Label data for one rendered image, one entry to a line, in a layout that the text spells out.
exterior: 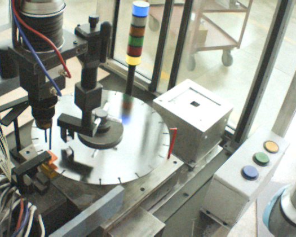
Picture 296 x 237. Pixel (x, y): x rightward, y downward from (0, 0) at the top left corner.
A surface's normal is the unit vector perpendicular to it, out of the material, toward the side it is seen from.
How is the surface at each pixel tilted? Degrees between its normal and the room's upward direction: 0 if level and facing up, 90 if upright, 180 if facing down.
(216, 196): 90
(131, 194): 0
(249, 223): 0
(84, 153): 0
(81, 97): 90
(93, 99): 90
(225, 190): 90
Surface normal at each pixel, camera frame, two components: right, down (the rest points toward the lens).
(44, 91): 0.76, 0.49
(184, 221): 0.14, -0.76
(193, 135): -0.64, 0.42
